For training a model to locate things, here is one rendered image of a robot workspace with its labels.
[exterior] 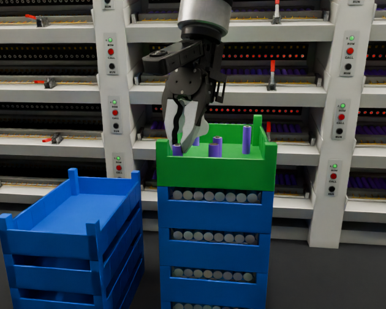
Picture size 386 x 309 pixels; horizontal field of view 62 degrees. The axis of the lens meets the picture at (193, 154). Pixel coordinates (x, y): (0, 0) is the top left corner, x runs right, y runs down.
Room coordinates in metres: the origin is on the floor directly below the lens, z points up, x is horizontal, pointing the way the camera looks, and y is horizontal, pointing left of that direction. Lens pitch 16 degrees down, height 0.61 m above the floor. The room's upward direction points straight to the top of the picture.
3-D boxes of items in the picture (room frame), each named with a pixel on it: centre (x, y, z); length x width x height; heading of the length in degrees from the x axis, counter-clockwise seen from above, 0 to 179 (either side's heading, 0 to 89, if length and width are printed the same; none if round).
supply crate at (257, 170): (0.65, -0.05, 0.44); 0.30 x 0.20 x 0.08; 173
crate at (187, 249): (0.65, -0.05, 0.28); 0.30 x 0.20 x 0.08; 173
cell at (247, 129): (0.71, -0.12, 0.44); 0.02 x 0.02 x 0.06
